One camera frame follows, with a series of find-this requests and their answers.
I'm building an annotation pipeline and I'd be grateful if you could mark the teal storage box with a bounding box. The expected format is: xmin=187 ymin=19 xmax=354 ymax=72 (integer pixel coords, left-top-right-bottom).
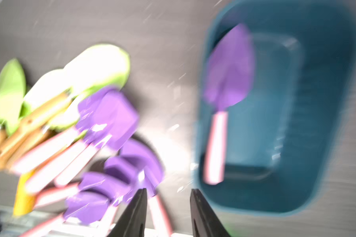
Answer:
xmin=192 ymin=1 xmax=356 ymax=216

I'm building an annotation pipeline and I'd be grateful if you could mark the purple pointed shovel pink handle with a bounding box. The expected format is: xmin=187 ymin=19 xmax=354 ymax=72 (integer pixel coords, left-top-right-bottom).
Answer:
xmin=203 ymin=24 xmax=255 ymax=185

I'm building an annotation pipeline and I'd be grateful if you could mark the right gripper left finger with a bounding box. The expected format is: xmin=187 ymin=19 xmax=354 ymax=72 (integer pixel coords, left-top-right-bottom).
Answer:
xmin=107 ymin=188 xmax=147 ymax=237

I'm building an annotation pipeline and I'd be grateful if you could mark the purple square scoop pink handle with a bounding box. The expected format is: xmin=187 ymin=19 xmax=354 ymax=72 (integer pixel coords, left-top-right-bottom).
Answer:
xmin=10 ymin=86 xmax=140 ymax=193

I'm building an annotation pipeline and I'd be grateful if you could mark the green shovel wooden handle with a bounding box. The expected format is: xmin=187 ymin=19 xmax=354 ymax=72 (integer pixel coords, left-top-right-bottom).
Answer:
xmin=0 ymin=58 xmax=26 ymax=144
xmin=0 ymin=44 xmax=130 ymax=170
xmin=0 ymin=69 xmax=75 ymax=166

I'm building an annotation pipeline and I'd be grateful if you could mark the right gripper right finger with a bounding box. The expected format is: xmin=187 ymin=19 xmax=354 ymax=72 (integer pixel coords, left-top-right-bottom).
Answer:
xmin=190 ymin=189 xmax=231 ymax=237

